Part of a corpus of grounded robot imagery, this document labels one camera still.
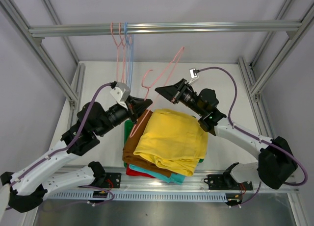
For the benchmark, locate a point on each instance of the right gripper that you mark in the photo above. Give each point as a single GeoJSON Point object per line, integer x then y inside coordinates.
{"type": "Point", "coordinates": [174, 92]}

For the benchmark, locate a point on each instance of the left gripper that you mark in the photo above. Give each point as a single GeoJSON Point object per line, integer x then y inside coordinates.
{"type": "Point", "coordinates": [136, 106]}

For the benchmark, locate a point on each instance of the yellow trousers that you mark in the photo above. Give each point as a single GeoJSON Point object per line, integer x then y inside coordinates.
{"type": "Point", "coordinates": [174, 141]}

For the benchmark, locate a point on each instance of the brown trousers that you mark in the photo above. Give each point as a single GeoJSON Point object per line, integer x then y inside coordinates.
{"type": "Point", "coordinates": [131, 144]}

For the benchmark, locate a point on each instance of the blue hanger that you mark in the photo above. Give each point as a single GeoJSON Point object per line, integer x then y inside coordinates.
{"type": "Point", "coordinates": [129, 49]}
{"type": "Point", "coordinates": [132, 58]}

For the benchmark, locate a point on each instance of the red trousers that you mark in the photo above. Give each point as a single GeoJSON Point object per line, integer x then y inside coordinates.
{"type": "Point", "coordinates": [131, 172]}

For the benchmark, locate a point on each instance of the teal trousers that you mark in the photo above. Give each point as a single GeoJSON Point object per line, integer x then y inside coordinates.
{"type": "Point", "coordinates": [173, 178]}

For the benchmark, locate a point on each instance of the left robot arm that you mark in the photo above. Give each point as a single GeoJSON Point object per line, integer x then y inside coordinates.
{"type": "Point", "coordinates": [28, 188]}

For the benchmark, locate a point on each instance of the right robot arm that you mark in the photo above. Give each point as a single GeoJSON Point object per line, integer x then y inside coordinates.
{"type": "Point", "coordinates": [274, 163]}

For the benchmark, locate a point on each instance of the green plastic tray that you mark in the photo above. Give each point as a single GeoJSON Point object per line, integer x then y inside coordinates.
{"type": "Point", "coordinates": [127, 130]}

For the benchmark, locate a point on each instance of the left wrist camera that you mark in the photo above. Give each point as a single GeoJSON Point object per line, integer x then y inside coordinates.
{"type": "Point", "coordinates": [120, 92]}

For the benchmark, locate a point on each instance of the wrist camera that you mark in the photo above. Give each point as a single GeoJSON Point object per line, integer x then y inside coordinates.
{"type": "Point", "coordinates": [120, 92]}
{"type": "Point", "coordinates": [194, 75]}

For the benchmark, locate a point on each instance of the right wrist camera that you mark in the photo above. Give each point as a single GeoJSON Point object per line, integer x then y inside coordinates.
{"type": "Point", "coordinates": [194, 75]}

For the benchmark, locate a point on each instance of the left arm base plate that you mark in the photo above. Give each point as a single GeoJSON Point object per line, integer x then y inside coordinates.
{"type": "Point", "coordinates": [112, 181]}

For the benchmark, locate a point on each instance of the white slotted cable duct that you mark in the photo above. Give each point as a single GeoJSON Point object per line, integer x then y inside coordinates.
{"type": "Point", "coordinates": [140, 196]}

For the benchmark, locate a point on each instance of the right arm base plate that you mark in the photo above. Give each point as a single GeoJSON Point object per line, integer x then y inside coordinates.
{"type": "Point", "coordinates": [218, 183]}

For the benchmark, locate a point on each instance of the aluminium hanging rail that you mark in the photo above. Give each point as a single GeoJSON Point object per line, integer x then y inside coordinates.
{"type": "Point", "coordinates": [162, 28]}

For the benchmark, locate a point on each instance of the aluminium right frame posts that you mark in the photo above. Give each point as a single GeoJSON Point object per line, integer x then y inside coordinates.
{"type": "Point", "coordinates": [280, 80]}

